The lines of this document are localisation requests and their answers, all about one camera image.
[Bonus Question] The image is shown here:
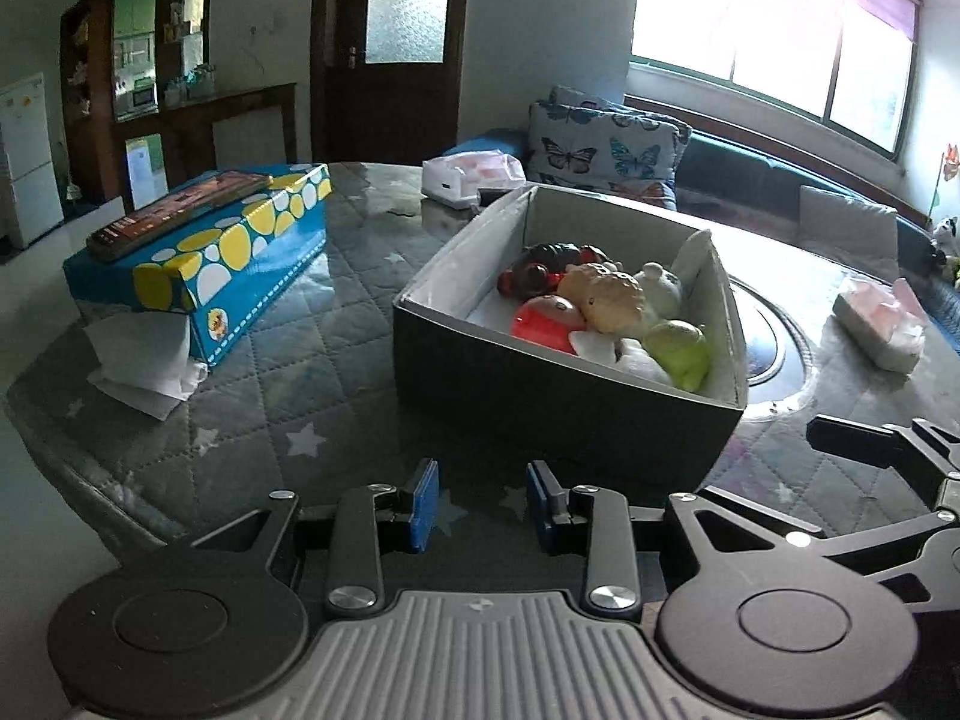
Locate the black and red plush toy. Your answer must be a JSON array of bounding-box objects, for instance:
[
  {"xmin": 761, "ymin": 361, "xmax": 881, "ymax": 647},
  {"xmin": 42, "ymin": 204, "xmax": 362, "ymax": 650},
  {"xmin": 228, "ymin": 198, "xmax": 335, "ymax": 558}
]
[{"xmin": 499, "ymin": 241, "xmax": 612, "ymax": 297}]

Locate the white refrigerator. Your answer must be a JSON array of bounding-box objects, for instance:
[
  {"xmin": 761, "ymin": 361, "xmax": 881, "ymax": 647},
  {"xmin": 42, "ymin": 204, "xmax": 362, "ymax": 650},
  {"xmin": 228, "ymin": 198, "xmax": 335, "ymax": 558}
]
[{"xmin": 0, "ymin": 73, "xmax": 65, "ymax": 248}]

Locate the tan peanut toy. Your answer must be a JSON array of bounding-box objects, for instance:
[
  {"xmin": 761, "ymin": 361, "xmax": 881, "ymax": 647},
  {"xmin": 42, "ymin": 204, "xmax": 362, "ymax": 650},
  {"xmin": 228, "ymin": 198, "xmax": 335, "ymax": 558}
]
[{"xmin": 559, "ymin": 261, "xmax": 647, "ymax": 332}]

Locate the grey quilted star tablecloth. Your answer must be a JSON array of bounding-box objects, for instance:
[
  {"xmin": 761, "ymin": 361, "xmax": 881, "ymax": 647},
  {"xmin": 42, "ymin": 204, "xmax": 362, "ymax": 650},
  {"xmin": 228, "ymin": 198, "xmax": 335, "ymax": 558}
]
[{"xmin": 4, "ymin": 161, "xmax": 960, "ymax": 563}]

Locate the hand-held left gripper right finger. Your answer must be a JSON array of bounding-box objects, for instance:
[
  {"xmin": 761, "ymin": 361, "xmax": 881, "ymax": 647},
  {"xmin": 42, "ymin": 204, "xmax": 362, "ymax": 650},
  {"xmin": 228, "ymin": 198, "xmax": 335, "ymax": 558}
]
[{"xmin": 525, "ymin": 460, "xmax": 824, "ymax": 614}]

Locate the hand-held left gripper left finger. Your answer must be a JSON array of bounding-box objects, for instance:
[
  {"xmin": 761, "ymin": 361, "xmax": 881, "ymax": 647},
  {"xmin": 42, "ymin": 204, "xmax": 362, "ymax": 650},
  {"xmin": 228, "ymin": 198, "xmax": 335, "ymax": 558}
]
[{"xmin": 191, "ymin": 457, "xmax": 441, "ymax": 614}]

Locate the blue yellow spotted tissue box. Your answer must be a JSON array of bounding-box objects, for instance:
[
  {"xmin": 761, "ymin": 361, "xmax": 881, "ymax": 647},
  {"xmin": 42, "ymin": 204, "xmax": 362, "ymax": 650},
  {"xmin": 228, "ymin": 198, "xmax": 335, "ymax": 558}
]
[{"xmin": 62, "ymin": 163, "xmax": 332, "ymax": 368}]

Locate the black remote control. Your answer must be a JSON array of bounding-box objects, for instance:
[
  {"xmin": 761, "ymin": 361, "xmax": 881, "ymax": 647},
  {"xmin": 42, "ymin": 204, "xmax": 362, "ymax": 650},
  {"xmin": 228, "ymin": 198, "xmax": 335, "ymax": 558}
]
[{"xmin": 86, "ymin": 171, "xmax": 275, "ymax": 263}]

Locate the white and pink tissue pack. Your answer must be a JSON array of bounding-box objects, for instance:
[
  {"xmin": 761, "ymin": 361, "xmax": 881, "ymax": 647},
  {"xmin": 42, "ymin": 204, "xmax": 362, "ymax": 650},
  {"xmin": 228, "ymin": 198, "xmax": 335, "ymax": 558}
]
[{"xmin": 832, "ymin": 274, "xmax": 931, "ymax": 374}]

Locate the grey cardboard box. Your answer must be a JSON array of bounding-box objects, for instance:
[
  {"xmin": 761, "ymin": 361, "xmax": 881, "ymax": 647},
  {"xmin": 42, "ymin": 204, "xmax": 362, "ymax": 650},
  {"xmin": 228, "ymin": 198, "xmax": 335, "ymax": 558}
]
[{"xmin": 391, "ymin": 181, "xmax": 751, "ymax": 487}]

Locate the red octopus toy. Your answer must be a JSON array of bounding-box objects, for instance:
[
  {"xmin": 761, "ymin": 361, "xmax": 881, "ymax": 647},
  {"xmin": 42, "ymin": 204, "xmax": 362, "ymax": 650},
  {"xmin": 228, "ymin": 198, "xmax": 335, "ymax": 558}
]
[{"xmin": 511, "ymin": 295, "xmax": 590, "ymax": 353}]

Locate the blue sofa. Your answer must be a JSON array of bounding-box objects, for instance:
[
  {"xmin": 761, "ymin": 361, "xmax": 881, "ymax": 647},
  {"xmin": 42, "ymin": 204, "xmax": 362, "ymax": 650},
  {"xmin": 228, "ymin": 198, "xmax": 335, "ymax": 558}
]
[{"xmin": 442, "ymin": 94, "xmax": 960, "ymax": 361}]

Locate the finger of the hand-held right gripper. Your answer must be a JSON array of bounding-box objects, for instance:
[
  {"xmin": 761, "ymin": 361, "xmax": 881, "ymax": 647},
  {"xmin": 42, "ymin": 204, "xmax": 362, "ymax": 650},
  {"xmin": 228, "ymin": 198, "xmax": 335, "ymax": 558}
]
[
  {"xmin": 806, "ymin": 414, "xmax": 960, "ymax": 512},
  {"xmin": 784, "ymin": 508, "xmax": 960, "ymax": 584}
]

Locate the window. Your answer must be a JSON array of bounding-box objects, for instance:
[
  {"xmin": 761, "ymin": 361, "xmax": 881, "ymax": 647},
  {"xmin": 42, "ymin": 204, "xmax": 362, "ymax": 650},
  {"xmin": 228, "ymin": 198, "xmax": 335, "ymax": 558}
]
[{"xmin": 630, "ymin": 0, "xmax": 920, "ymax": 158}]

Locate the green frog toy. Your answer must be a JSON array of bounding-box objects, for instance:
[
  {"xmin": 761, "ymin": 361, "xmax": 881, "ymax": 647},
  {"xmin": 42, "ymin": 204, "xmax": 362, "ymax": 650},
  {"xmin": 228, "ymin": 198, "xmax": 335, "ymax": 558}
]
[{"xmin": 643, "ymin": 319, "xmax": 712, "ymax": 392}]

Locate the white round plush toy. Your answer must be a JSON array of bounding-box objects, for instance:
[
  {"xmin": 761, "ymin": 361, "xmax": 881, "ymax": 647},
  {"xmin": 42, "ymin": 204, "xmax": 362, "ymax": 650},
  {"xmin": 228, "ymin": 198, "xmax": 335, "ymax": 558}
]
[{"xmin": 634, "ymin": 261, "xmax": 685, "ymax": 320}]

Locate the orange toy pinwheel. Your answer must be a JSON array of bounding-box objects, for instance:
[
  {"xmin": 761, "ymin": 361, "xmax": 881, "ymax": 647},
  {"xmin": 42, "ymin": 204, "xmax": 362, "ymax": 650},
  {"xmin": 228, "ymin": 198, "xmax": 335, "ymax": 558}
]
[{"xmin": 928, "ymin": 142, "xmax": 960, "ymax": 220}]

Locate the round black induction cooktop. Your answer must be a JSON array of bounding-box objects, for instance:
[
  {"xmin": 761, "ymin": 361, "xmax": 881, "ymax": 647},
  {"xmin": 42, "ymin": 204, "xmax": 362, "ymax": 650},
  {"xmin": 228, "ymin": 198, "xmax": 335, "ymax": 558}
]
[{"xmin": 731, "ymin": 277, "xmax": 815, "ymax": 406}]

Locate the dark wooden door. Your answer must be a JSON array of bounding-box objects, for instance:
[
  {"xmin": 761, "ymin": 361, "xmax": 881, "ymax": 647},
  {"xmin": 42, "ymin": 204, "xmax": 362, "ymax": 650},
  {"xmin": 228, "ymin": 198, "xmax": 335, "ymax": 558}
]
[{"xmin": 311, "ymin": 0, "xmax": 470, "ymax": 164}]

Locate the white tissue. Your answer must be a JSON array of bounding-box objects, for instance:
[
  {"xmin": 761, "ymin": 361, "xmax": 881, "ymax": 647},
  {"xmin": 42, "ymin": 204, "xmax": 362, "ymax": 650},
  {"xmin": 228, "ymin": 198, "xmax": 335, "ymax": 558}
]
[{"xmin": 85, "ymin": 311, "xmax": 209, "ymax": 421}]

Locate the white and pink plastic bag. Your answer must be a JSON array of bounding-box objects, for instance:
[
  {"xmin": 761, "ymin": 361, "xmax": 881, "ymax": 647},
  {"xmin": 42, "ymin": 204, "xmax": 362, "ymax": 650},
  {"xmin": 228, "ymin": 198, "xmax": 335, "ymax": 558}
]
[{"xmin": 421, "ymin": 150, "xmax": 527, "ymax": 209}]

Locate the dark wooden cabinet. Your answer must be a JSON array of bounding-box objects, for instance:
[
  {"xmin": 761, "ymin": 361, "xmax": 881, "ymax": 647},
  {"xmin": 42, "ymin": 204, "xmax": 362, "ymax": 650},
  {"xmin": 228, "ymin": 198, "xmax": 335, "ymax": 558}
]
[{"xmin": 60, "ymin": 0, "xmax": 297, "ymax": 203}]

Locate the butterfly print cushion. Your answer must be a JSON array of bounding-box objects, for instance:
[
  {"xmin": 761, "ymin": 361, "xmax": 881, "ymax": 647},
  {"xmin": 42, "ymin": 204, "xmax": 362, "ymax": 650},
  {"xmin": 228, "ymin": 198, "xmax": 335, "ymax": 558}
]
[
  {"xmin": 547, "ymin": 85, "xmax": 625, "ymax": 110},
  {"xmin": 525, "ymin": 101, "xmax": 692, "ymax": 203}
]

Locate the grey cushion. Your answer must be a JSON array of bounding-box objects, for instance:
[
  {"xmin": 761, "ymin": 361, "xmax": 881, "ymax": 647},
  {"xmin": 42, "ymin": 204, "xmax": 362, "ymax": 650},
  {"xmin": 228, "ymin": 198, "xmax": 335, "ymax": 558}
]
[{"xmin": 796, "ymin": 184, "xmax": 901, "ymax": 252}]

